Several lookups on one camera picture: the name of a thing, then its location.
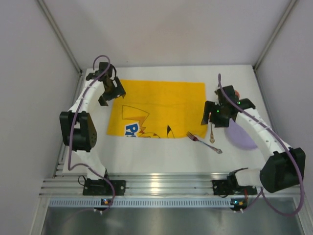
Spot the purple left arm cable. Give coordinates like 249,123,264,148
67,55,117,212

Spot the right aluminium corner post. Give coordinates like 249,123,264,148
253,0,299,72

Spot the gold ornate spoon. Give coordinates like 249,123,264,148
209,112,215,143

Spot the aluminium corner post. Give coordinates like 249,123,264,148
36,0,85,177
253,0,299,72

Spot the left aluminium corner post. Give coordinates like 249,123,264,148
36,0,85,177

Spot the aluminium table frame rail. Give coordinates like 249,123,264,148
39,173,226,197

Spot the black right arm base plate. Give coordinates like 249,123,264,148
212,180,258,197

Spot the slotted grey cable duct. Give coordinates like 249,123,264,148
49,197,246,208

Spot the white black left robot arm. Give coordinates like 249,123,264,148
59,62,126,180

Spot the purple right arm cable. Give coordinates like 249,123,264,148
217,73,306,218

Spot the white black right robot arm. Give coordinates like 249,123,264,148
201,86,306,193

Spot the pink plastic cup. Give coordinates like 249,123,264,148
234,90,240,99

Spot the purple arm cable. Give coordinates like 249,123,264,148
67,55,117,212
217,73,306,218

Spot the lavender plastic plate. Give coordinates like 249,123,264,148
225,119,257,150

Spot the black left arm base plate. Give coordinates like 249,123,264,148
83,179,126,196

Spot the iridescent rainbow fork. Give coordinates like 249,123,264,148
186,132,222,154

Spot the yellow Pikachu placemat cloth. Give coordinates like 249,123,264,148
107,80,207,139

